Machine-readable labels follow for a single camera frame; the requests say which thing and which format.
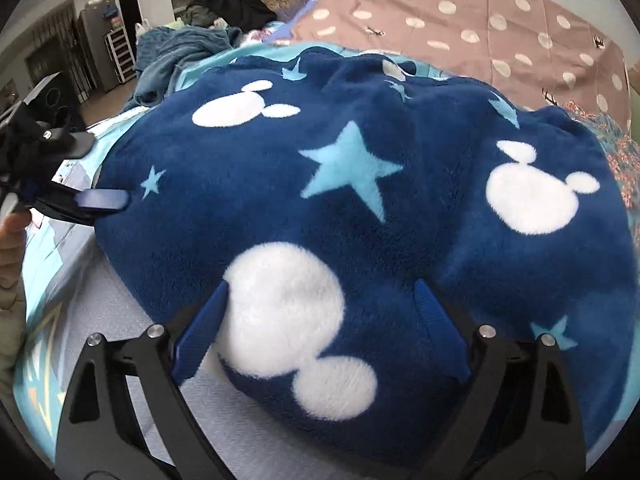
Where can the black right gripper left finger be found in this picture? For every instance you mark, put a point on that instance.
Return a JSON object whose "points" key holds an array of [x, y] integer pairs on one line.
{"points": [[99, 436]]}

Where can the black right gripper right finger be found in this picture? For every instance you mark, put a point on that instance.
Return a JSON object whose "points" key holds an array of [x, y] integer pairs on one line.
{"points": [[517, 416]]}

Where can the navy fleece star garment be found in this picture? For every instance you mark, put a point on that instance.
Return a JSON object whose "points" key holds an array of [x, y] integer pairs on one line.
{"points": [[345, 200]]}

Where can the black clothes pile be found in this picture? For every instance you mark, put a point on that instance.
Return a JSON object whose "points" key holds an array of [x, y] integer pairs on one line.
{"points": [[246, 15]]}

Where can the person's left hand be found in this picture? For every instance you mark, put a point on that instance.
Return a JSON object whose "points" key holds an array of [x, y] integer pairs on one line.
{"points": [[13, 246]]}

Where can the white shelf rack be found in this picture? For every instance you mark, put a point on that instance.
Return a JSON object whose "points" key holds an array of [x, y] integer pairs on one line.
{"points": [[119, 50]]}

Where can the light blue grey bedspread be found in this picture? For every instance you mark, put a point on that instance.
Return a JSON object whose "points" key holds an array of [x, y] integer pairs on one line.
{"points": [[71, 291]]}

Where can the teal blue blanket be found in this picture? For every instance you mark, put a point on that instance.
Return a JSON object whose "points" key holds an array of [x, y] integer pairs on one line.
{"points": [[163, 53]]}

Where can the floral patterned folded cloth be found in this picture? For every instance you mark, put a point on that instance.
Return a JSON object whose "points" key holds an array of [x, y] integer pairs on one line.
{"points": [[622, 153]]}

